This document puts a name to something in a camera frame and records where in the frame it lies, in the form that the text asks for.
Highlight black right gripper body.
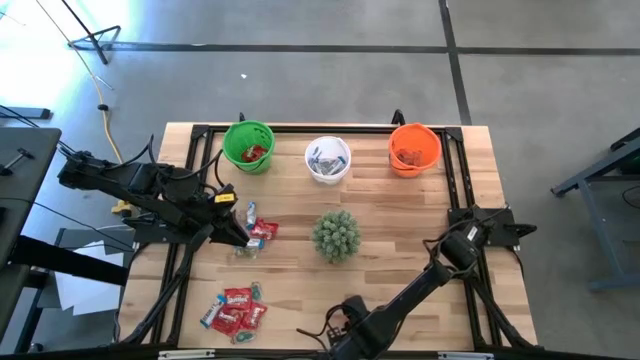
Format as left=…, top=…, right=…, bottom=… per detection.
left=332, top=309, right=396, bottom=360

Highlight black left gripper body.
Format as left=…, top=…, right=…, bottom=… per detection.
left=199, top=183, right=239, bottom=226

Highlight clear-wrapped orange green gummies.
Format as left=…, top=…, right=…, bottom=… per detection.
left=397, top=148, right=429, bottom=169

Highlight green plastic bucket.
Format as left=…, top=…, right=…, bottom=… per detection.
left=222, top=119, right=276, bottom=175

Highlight artificial green potted plant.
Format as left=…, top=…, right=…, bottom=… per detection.
left=312, top=209, right=362, bottom=265

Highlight white plastic bucket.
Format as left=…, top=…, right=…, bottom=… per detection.
left=304, top=135, right=353, bottom=185

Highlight white paper sheets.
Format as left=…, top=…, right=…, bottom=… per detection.
left=53, top=239, right=126, bottom=317

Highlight black desk leg beam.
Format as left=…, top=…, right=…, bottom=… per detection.
left=9, top=234, right=129, bottom=287

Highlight black desk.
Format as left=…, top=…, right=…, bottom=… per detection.
left=0, top=127, right=62, bottom=266

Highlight black tripod stand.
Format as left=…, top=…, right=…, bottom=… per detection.
left=59, top=0, right=122, bottom=65

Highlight orange plastic bucket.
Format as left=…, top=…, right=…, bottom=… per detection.
left=388, top=122, right=444, bottom=179

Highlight black flat bar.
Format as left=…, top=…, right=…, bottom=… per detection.
left=0, top=106, right=52, bottom=120

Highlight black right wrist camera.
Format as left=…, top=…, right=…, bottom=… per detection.
left=342, top=294, right=370, bottom=321

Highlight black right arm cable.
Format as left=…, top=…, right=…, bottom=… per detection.
left=296, top=202, right=511, bottom=354

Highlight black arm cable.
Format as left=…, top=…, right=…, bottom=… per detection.
left=296, top=202, right=511, bottom=354
left=112, top=133, right=226, bottom=191

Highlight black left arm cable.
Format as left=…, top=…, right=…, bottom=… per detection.
left=112, top=133, right=226, bottom=191

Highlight silver metal bracket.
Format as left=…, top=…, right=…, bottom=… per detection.
left=158, top=349, right=216, bottom=360
left=438, top=351, right=495, bottom=360

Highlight yellow power cable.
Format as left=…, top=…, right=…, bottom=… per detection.
left=33, top=0, right=125, bottom=164

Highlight black aluminium table frame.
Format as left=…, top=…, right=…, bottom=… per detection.
left=118, top=123, right=539, bottom=351

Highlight black clamp handle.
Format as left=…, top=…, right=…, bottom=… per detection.
left=0, top=147, right=35, bottom=177

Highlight blue-grey metal table frame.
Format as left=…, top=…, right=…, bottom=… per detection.
left=549, top=127, right=640, bottom=294

